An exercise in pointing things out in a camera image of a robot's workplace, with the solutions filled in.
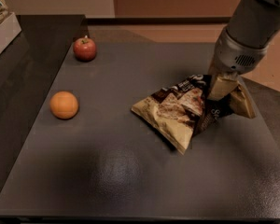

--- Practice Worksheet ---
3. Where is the red apple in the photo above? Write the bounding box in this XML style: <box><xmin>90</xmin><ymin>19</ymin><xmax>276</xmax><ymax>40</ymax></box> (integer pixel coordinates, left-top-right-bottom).
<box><xmin>73</xmin><ymin>35</ymin><xmax>97</xmax><ymax>62</ymax></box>

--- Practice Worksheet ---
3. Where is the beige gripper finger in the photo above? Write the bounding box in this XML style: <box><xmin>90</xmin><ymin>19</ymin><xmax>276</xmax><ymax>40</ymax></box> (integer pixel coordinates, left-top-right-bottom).
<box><xmin>230</xmin><ymin>84</ymin><xmax>256</xmax><ymax>119</ymax></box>
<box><xmin>207</xmin><ymin>74</ymin><xmax>238</xmax><ymax>101</ymax></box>

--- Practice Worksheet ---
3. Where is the orange fruit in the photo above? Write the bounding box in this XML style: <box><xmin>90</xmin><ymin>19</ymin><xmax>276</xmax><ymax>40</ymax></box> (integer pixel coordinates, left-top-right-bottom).
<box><xmin>49</xmin><ymin>91</ymin><xmax>79</xmax><ymax>119</ymax></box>

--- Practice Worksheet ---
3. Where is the brown chip bag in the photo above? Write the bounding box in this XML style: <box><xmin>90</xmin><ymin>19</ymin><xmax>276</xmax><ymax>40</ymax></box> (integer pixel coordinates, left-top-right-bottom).
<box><xmin>132</xmin><ymin>75</ymin><xmax>233</xmax><ymax>154</ymax></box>

